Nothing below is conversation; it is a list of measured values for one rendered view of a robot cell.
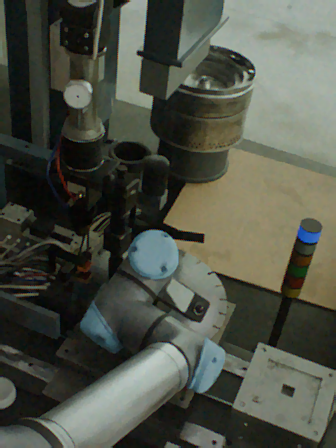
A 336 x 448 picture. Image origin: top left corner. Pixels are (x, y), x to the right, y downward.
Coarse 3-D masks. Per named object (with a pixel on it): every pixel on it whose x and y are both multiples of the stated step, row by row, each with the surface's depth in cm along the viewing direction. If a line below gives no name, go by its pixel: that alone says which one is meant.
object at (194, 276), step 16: (96, 256) 141; (192, 256) 145; (80, 272) 137; (96, 272) 138; (176, 272) 140; (192, 272) 141; (208, 272) 142; (80, 288) 134; (96, 288) 134; (192, 288) 137; (208, 288) 138; (80, 304) 130; (224, 304) 135; (80, 320) 127; (208, 320) 131; (224, 320) 131; (208, 336) 128; (128, 352) 122
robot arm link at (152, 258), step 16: (144, 240) 96; (160, 240) 96; (128, 256) 97; (144, 256) 95; (160, 256) 95; (176, 256) 96; (128, 272) 96; (144, 272) 94; (160, 272) 94; (160, 288) 98
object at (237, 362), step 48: (96, 96) 109; (96, 144) 114; (96, 192) 123; (0, 288) 157; (48, 288) 142; (0, 336) 146; (48, 336) 147; (48, 384) 130; (240, 384) 143; (144, 432) 131; (192, 432) 132
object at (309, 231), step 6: (300, 222) 125; (306, 222) 126; (312, 222) 126; (318, 222) 126; (300, 228) 125; (306, 228) 124; (312, 228) 124; (318, 228) 125; (300, 234) 125; (306, 234) 124; (312, 234) 124; (318, 234) 124; (300, 240) 126; (306, 240) 125; (312, 240) 125; (318, 240) 126
